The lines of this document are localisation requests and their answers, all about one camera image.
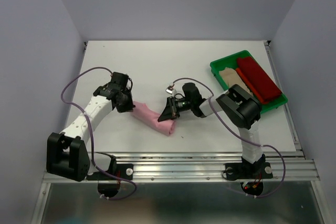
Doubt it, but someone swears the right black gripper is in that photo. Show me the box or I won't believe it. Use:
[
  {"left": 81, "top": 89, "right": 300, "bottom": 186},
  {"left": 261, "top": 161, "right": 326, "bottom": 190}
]
[{"left": 158, "top": 96, "right": 193, "bottom": 122}]

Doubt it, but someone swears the pink t-shirt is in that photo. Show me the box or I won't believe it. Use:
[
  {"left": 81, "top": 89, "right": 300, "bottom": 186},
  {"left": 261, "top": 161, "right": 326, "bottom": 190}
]
[{"left": 131, "top": 101, "right": 175, "bottom": 136}]

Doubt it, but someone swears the green plastic tray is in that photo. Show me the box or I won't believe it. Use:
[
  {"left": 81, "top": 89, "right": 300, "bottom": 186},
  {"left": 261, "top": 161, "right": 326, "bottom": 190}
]
[{"left": 210, "top": 50, "right": 288, "bottom": 113}]

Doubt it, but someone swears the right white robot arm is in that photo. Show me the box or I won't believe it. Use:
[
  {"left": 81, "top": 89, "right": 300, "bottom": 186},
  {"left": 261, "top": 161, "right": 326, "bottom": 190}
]
[{"left": 158, "top": 82, "right": 265, "bottom": 177}]

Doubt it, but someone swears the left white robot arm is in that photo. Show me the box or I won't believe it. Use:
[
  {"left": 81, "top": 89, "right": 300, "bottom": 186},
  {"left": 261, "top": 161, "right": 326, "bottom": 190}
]
[{"left": 46, "top": 72, "right": 135, "bottom": 182}]

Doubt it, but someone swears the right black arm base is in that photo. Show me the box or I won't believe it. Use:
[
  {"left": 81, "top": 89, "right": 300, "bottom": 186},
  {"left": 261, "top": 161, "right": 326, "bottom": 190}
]
[{"left": 222, "top": 154, "right": 273, "bottom": 198}]

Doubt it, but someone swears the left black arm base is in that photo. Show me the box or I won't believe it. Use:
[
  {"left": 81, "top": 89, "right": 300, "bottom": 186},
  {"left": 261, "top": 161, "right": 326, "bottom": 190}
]
[{"left": 91, "top": 152, "right": 138, "bottom": 201}]

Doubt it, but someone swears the rolled beige t-shirt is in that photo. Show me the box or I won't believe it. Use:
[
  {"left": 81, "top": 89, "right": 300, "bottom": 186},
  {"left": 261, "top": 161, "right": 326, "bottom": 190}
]
[{"left": 219, "top": 67, "right": 253, "bottom": 95}]

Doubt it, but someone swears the rolled red t-shirt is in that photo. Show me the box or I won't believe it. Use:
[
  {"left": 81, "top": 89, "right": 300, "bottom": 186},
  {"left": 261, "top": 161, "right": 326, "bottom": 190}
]
[{"left": 237, "top": 57, "right": 282, "bottom": 104}]

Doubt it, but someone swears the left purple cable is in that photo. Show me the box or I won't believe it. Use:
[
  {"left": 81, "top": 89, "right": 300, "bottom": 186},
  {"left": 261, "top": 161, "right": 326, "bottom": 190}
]
[{"left": 60, "top": 67, "right": 138, "bottom": 200}]

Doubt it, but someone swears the aluminium rail frame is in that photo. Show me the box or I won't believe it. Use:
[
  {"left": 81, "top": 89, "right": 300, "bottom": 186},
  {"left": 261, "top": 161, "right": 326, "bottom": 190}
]
[{"left": 33, "top": 40, "right": 328, "bottom": 223}]

